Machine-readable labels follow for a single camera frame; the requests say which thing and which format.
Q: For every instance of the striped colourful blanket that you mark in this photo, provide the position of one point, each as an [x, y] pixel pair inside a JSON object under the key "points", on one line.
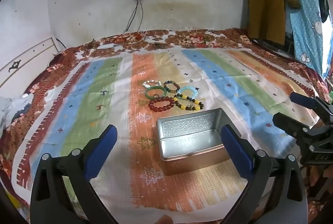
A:
{"points": [[104, 83]]}

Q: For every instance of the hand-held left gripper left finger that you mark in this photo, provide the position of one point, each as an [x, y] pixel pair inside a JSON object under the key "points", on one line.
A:
{"points": [[104, 147]]}

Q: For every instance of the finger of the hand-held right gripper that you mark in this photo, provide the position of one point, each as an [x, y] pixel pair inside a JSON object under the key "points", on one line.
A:
{"points": [[286, 122], [299, 98]]}

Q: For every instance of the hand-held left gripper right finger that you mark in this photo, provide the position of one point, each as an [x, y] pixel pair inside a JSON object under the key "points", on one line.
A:
{"points": [[236, 152]]}

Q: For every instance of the white headboard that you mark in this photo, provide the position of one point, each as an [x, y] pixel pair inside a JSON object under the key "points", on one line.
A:
{"points": [[26, 62]]}

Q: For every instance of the mustard yellow garment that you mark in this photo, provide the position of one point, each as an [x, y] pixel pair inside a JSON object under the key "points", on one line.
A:
{"points": [[265, 0]]}

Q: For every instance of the blue printed cloth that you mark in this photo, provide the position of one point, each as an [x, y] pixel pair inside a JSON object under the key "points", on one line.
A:
{"points": [[307, 18]]}

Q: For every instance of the grey crumpled cloth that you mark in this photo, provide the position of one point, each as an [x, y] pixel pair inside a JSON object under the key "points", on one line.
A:
{"points": [[13, 112]]}

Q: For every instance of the silver tin box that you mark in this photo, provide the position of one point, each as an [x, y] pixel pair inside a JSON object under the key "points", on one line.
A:
{"points": [[187, 147]]}

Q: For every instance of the person's left hand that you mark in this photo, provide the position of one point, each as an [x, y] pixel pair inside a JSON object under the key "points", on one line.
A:
{"points": [[163, 220]]}

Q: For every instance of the green jade bangle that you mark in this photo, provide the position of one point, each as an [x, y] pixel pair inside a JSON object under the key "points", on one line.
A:
{"points": [[148, 95]]}

